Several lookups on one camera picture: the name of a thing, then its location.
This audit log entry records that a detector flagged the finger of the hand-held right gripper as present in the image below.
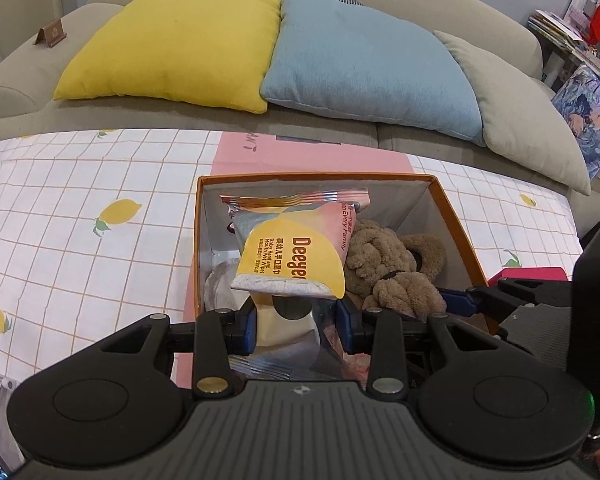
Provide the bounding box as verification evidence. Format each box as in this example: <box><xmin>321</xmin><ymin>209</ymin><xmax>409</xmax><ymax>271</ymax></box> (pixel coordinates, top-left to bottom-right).
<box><xmin>439</xmin><ymin>277</ymin><xmax>576</xmax><ymax>320</ymax></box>

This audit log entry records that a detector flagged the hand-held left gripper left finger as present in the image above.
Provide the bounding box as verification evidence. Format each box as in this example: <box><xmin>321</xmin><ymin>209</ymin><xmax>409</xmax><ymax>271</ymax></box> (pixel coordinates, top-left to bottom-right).
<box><xmin>92</xmin><ymin>299</ymin><xmax>257</xmax><ymax>401</ymax></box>

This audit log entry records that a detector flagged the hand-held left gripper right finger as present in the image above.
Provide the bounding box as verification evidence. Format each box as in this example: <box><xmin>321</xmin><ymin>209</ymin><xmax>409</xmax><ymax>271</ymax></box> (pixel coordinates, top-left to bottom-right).
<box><xmin>335</xmin><ymin>297</ymin><xmax>518</xmax><ymax>397</ymax></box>

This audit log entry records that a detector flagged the brown plush toy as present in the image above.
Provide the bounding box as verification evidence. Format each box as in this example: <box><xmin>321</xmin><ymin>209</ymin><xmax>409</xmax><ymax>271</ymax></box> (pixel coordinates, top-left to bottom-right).
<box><xmin>344</xmin><ymin>219</ymin><xmax>448</xmax><ymax>320</ymax></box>

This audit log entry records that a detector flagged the orange cardboard box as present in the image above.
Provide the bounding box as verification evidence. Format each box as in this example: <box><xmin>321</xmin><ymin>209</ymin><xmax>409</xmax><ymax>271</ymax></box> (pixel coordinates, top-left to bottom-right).
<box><xmin>193</xmin><ymin>173</ymin><xmax>492</xmax><ymax>337</ymax></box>

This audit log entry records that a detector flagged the wet wipes packet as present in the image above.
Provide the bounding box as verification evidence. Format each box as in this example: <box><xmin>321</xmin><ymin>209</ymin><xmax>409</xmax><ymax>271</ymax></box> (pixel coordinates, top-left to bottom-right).
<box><xmin>219</xmin><ymin>187</ymin><xmax>371</xmax><ymax>383</ymax></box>

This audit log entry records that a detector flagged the beige pillow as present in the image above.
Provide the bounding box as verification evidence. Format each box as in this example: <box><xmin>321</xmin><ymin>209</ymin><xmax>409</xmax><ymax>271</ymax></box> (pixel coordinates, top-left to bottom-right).
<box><xmin>432</xmin><ymin>30</ymin><xmax>592</xmax><ymax>197</ymax></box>

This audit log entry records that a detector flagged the lemon print checked blanket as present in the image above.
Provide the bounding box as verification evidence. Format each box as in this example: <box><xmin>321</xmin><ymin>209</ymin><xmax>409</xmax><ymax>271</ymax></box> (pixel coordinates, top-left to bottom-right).
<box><xmin>0</xmin><ymin>129</ymin><xmax>588</xmax><ymax>397</ymax></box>

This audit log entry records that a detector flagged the anime print pillow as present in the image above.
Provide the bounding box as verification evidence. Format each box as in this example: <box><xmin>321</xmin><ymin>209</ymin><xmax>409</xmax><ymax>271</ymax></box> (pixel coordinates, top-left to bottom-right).
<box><xmin>551</xmin><ymin>64</ymin><xmax>600</xmax><ymax>177</ymax></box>

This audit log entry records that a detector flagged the light blue pillow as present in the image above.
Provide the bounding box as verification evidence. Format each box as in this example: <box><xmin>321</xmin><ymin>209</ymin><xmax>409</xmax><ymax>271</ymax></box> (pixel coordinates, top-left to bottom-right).
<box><xmin>259</xmin><ymin>0</ymin><xmax>487</xmax><ymax>148</ymax></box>

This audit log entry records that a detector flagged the yellow pillow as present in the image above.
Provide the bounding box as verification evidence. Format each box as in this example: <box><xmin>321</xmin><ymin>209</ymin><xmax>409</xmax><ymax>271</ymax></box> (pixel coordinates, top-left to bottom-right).
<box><xmin>53</xmin><ymin>0</ymin><xmax>283</xmax><ymax>115</ymax></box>

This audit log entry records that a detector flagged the cluttered side shelf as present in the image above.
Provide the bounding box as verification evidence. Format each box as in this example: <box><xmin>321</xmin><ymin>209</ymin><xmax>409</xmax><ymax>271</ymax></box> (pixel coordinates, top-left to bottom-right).
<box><xmin>526</xmin><ymin>0</ymin><xmax>600</xmax><ymax>86</ymax></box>

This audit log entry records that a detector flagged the beige sofa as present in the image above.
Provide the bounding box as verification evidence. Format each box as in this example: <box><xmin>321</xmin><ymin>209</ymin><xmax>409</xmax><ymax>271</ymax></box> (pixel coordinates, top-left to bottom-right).
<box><xmin>0</xmin><ymin>0</ymin><xmax>600</xmax><ymax>222</ymax></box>

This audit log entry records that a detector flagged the brown phone stand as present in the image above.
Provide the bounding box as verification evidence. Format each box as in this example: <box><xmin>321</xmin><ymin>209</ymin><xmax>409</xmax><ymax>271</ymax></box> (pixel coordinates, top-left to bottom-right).
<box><xmin>32</xmin><ymin>18</ymin><xmax>69</xmax><ymax>49</ymax></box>

